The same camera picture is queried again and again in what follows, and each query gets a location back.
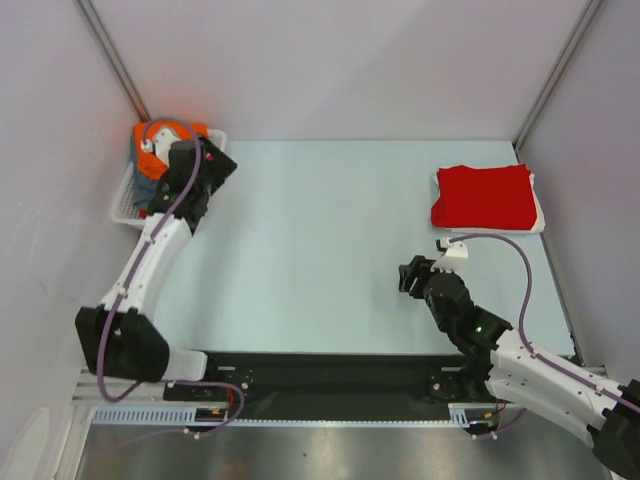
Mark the orange t shirt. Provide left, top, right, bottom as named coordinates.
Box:
left=133, top=121, right=192, bottom=181

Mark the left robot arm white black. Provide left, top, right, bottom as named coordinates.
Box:
left=75, top=130, right=237, bottom=400

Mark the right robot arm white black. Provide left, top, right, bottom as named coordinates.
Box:
left=398, top=256, right=639, bottom=479

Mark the grey t shirt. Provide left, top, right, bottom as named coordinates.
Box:
left=129, top=136, right=158, bottom=210

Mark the white plastic basket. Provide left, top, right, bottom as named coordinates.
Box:
left=111, top=123, right=227, bottom=229

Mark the folded white t shirt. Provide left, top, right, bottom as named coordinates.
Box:
left=432, top=169, right=547, bottom=235

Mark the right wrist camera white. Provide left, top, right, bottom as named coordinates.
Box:
left=431, top=237, right=469, bottom=273

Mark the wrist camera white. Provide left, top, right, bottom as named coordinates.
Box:
left=140, top=126, right=180, bottom=165
left=431, top=237, right=469, bottom=273

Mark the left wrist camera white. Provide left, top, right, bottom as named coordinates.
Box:
left=140, top=126, right=180, bottom=165

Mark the left corner aluminium post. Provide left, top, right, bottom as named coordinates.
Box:
left=73, top=0, right=151, bottom=122

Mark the corner aluminium post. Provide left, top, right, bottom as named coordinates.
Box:
left=512, top=0, right=607, bottom=156
left=73, top=0, right=151, bottom=122

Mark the white slotted cable duct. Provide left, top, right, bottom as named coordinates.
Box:
left=92, top=405, right=496, bottom=429

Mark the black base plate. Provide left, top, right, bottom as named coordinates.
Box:
left=163, top=353, right=501, bottom=419

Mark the aluminium rail frame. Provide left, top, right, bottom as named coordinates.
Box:
left=71, top=367, right=609, bottom=401

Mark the right corner aluminium post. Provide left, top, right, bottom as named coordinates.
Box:
left=512, top=0, right=607, bottom=156

